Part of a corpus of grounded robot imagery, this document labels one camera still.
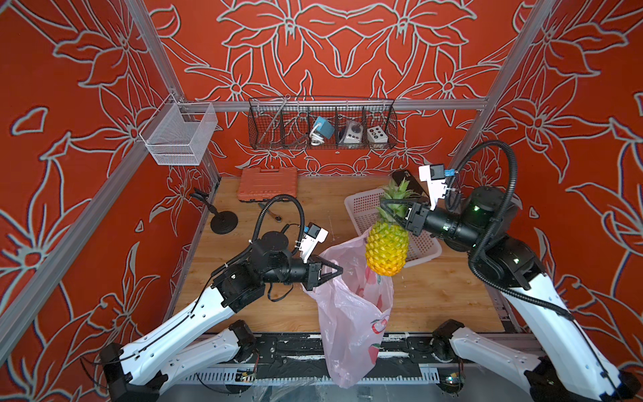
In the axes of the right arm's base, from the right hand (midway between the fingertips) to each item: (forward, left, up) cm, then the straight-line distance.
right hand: (379, 204), depth 53 cm
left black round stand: (+25, +55, -43) cm, 74 cm away
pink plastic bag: (-17, +5, -19) cm, 26 cm away
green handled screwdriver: (+25, +32, -41) cm, 57 cm away
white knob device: (+44, +2, -12) cm, 46 cm away
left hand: (-9, +8, -15) cm, 19 cm away
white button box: (+47, -8, -15) cm, 50 cm away
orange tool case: (+41, +39, -37) cm, 68 cm away
